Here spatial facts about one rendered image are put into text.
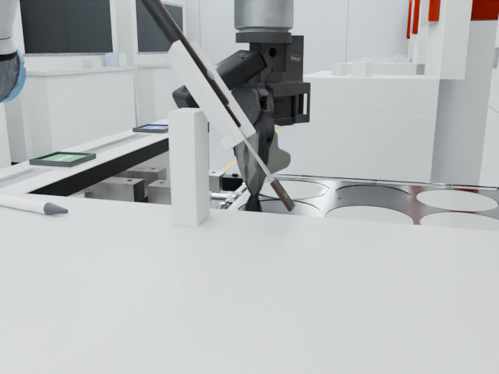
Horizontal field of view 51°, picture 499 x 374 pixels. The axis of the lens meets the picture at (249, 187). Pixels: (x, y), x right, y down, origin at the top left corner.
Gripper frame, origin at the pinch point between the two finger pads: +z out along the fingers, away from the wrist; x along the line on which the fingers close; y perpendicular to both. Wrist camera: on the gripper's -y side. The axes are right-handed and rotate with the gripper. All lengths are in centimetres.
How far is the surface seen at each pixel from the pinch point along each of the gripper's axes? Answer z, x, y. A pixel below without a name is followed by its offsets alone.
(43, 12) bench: -50, 478, 61
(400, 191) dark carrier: 1.4, -8.7, 19.4
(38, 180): -4.8, -2.2, -26.7
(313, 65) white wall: 9, 623, 488
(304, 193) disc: 1.2, -2.9, 7.1
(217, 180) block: 1.2, 9.5, 0.1
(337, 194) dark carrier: 1.4, -5.1, 11.1
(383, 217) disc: 1.3, -15.9, 9.0
